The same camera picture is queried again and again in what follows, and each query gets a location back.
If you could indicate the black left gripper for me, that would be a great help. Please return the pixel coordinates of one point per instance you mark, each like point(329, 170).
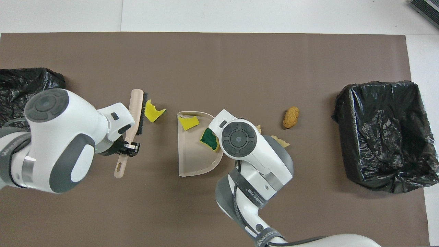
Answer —
point(113, 148)

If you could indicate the beige hand brush black bristles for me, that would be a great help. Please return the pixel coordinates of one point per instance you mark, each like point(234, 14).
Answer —
point(135, 106)

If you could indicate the notched yellow sponge piece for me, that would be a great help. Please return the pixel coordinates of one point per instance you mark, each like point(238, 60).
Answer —
point(153, 112)

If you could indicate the beige plastic dustpan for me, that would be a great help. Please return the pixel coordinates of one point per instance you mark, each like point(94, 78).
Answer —
point(192, 157)

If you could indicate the small yellow sponge piece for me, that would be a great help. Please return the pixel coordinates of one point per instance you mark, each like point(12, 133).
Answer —
point(189, 122)

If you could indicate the green and yellow sponge piece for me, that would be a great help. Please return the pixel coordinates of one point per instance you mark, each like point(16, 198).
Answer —
point(208, 139)

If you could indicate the pale dumpling piece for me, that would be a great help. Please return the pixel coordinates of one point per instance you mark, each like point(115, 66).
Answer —
point(282, 141)
point(259, 129)

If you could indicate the brown oval fried nugget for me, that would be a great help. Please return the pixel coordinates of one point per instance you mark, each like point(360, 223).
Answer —
point(291, 117)

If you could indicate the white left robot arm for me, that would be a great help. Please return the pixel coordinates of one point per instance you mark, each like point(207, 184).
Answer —
point(61, 137)

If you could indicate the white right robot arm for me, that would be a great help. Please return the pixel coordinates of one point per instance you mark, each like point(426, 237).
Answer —
point(253, 151)

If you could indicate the bin with black bag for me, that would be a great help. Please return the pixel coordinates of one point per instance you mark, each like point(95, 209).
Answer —
point(377, 137)
point(20, 80)

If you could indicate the brown table mat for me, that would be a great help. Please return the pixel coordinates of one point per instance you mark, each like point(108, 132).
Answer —
point(219, 55)

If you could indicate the dark ribbed device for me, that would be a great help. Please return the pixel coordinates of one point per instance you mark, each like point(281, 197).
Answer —
point(427, 7)

